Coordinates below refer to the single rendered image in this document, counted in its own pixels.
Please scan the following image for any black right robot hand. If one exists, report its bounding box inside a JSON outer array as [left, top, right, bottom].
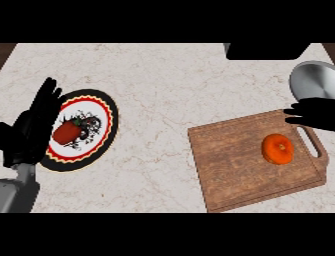
[[282, 96, 335, 140]]

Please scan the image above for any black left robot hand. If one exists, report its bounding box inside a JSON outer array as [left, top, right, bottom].
[[0, 77, 63, 169]]

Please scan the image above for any silver metal pan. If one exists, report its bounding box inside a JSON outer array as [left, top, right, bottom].
[[288, 60, 335, 102]]

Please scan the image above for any orange round squash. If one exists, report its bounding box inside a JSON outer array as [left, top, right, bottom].
[[260, 133, 295, 166]]

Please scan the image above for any brown wooden cutting board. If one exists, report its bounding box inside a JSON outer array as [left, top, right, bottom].
[[186, 108, 330, 214]]

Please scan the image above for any red bell pepper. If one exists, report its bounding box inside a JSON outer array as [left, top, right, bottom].
[[51, 119, 84, 146]]

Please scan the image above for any black rimmed patterned plate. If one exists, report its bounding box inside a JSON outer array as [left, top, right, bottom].
[[38, 88, 121, 173]]

